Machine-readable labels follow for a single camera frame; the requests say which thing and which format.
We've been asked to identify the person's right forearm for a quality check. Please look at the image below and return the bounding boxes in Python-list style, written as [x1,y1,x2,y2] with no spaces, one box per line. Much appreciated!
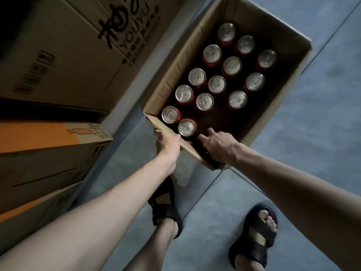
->
[231,143,361,271]

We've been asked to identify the brown cardboard box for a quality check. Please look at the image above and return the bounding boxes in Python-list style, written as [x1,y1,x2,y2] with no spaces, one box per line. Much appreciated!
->
[141,0,313,171]

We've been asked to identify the person's left dark sandal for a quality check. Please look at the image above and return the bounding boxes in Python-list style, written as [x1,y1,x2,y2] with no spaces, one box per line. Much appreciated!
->
[148,176,184,239]

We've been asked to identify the large brown printed carton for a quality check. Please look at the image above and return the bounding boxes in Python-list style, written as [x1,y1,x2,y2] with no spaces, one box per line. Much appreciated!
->
[0,0,190,113]

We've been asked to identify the person's dark sandal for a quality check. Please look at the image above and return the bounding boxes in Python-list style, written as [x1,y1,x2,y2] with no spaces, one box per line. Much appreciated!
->
[148,176,184,239]
[228,204,278,270]

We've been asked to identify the orange-topped brown carton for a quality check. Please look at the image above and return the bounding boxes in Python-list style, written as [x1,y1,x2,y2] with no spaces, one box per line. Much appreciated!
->
[0,120,114,215]
[0,182,85,256]

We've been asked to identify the person's left hand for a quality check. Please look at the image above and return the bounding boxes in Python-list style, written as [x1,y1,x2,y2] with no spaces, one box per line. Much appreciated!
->
[153,129,182,177]

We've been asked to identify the person's left forearm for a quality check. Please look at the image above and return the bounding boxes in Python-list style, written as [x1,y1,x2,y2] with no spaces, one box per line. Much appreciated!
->
[0,155,177,271]

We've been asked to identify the person's right hand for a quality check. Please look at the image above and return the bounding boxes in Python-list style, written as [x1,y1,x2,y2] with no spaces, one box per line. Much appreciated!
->
[197,128,243,167]

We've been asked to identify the person's left leg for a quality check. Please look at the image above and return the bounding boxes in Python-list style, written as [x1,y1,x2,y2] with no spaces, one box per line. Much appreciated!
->
[123,192,180,271]

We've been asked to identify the person's right dark sandal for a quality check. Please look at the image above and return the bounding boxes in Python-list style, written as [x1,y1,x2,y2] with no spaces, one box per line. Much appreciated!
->
[228,204,278,270]

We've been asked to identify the group of cans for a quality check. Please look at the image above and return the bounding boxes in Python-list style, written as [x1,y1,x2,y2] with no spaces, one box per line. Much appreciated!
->
[161,22,278,137]

